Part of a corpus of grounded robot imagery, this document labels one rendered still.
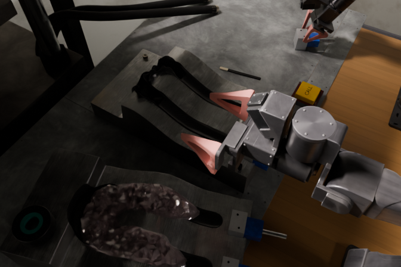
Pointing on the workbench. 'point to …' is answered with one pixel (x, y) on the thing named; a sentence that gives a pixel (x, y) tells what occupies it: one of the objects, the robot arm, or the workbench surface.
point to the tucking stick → (240, 73)
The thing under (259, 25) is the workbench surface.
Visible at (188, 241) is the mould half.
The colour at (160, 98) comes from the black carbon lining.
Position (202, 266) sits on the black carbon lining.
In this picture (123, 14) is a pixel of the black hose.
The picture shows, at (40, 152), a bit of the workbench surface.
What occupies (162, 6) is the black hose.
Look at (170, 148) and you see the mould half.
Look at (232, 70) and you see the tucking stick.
